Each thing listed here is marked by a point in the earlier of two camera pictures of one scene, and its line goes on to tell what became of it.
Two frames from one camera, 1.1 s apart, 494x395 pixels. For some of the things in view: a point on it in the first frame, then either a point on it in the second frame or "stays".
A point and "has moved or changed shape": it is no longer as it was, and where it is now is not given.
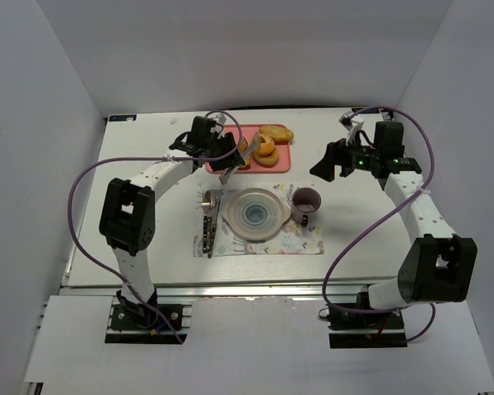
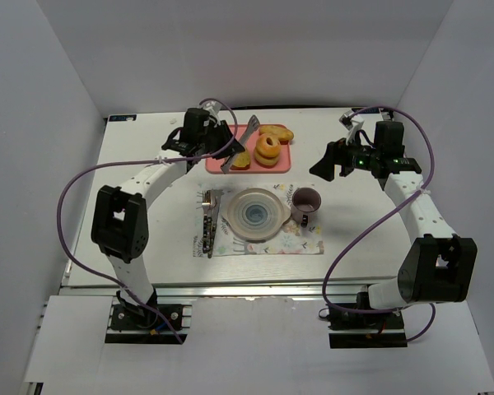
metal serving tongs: x=227 y=171 to x=253 y=123
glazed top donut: x=266 y=146 has moved or changed shape
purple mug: x=305 y=206 stays
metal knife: x=216 y=196 stays
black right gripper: x=342 y=158 stays
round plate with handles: x=255 y=214 stays
